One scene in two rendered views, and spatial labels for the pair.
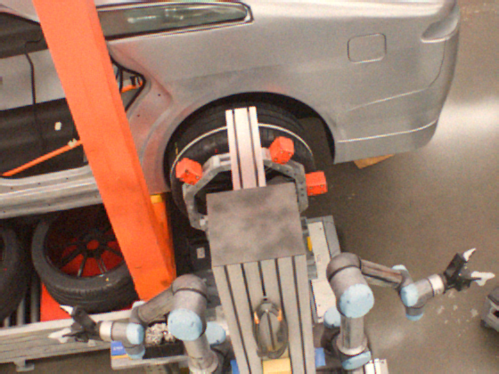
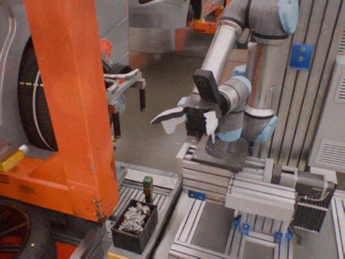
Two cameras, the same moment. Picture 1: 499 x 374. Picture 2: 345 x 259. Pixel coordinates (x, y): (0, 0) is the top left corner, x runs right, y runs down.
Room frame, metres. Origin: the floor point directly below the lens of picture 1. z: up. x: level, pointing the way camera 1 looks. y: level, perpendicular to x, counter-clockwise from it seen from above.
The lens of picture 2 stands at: (1.57, 1.35, 1.54)
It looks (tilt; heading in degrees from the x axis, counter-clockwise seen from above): 31 degrees down; 288
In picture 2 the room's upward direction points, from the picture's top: straight up
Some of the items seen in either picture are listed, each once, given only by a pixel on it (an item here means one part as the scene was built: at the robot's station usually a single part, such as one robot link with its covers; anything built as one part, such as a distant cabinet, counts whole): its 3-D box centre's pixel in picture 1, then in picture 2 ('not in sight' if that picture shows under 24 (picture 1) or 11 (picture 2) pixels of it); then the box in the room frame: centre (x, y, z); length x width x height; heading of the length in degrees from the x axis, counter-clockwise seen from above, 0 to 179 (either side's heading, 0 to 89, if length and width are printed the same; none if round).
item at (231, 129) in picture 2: (134, 341); (225, 120); (1.66, 0.53, 1.12); 0.11 x 0.08 x 0.11; 164
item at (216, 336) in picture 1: (211, 341); not in sight; (1.69, 0.24, 0.98); 0.13 x 0.12 x 0.14; 164
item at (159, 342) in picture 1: (159, 338); (135, 224); (2.02, 0.52, 0.51); 0.20 x 0.14 x 0.13; 89
